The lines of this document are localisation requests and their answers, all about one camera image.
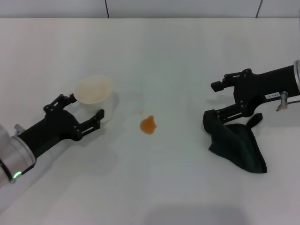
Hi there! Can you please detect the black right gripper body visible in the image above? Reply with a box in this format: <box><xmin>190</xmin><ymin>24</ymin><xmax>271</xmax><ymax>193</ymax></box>
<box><xmin>233</xmin><ymin>65</ymin><xmax>297</xmax><ymax>117</ymax></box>

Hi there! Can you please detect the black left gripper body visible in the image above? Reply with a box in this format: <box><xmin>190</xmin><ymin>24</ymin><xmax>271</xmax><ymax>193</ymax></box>
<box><xmin>17</xmin><ymin>105</ymin><xmax>79</xmax><ymax>158</ymax></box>

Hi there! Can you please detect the dark blue rag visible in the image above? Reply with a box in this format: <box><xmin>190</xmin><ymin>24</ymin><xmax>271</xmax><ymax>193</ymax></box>
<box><xmin>202</xmin><ymin>109</ymin><xmax>268</xmax><ymax>174</ymax></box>

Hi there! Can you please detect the white paper cup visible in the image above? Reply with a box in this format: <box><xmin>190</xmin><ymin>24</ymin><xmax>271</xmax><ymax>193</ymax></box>
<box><xmin>74</xmin><ymin>75</ymin><xmax>120</xmax><ymax>124</ymax></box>

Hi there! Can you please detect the large brown water stain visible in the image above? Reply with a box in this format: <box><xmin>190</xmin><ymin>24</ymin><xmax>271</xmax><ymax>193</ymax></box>
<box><xmin>139</xmin><ymin>115</ymin><xmax>158</xmax><ymax>136</ymax></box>

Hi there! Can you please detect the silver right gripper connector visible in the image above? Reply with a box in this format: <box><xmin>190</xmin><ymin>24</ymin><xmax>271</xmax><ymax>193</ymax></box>
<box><xmin>276</xmin><ymin>90</ymin><xmax>289</xmax><ymax>112</ymax></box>

